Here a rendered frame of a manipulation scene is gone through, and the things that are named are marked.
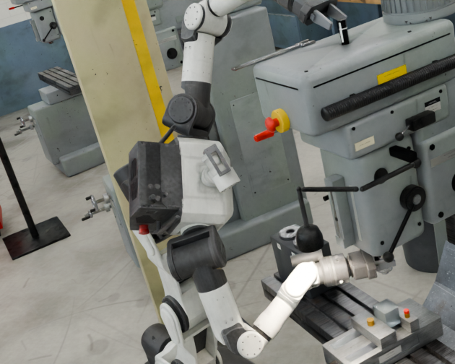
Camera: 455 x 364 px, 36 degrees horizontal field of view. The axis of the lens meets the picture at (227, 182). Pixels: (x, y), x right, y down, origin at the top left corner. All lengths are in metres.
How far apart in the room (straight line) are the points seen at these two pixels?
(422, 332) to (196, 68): 1.06
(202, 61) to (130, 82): 1.36
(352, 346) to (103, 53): 1.85
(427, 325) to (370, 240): 0.44
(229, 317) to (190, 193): 0.36
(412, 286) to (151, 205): 2.50
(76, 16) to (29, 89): 7.49
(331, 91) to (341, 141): 0.15
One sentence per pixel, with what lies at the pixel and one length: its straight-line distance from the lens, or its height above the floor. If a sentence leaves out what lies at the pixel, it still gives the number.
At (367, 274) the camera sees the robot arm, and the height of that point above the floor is 1.23.
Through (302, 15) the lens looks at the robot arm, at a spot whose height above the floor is 1.98.
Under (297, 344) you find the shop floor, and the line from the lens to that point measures 3.87.
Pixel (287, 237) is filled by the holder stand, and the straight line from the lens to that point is 2.57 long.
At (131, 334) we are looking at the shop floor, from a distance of 4.36.
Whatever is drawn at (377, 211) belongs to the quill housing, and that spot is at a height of 1.45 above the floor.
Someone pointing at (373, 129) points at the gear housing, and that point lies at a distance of 1.78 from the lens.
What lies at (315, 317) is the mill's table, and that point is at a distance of 2.47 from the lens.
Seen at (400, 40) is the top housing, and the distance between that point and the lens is 1.78.
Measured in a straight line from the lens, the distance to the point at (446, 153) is 1.96.
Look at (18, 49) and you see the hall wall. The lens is 10.67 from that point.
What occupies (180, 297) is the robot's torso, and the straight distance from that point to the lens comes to 2.40.
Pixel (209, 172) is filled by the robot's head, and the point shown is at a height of 1.61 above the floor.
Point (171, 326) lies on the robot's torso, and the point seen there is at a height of 0.99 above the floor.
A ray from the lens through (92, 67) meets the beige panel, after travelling 3.34.
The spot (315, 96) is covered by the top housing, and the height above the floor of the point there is 1.83.
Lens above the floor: 2.33
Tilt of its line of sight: 23 degrees down
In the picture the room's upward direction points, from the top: 15 degrees counter-clockwise
